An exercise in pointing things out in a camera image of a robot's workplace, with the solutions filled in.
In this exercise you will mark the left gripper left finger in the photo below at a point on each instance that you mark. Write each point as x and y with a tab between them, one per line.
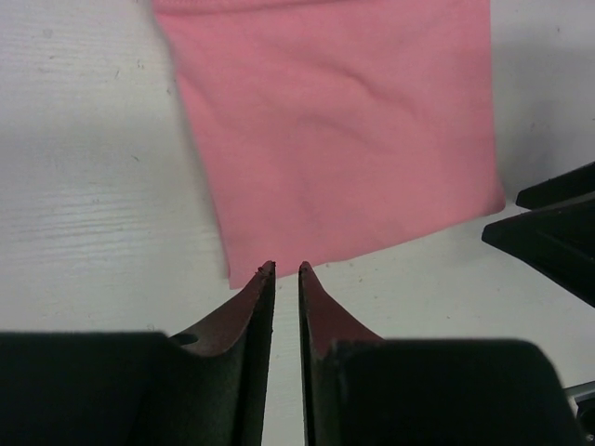
205	385

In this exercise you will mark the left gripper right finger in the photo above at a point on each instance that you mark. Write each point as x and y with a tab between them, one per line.
361	389

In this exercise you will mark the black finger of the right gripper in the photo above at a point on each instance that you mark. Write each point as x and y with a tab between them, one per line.
555	235

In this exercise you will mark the pink t shirt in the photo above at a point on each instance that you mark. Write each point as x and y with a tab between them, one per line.
333	129

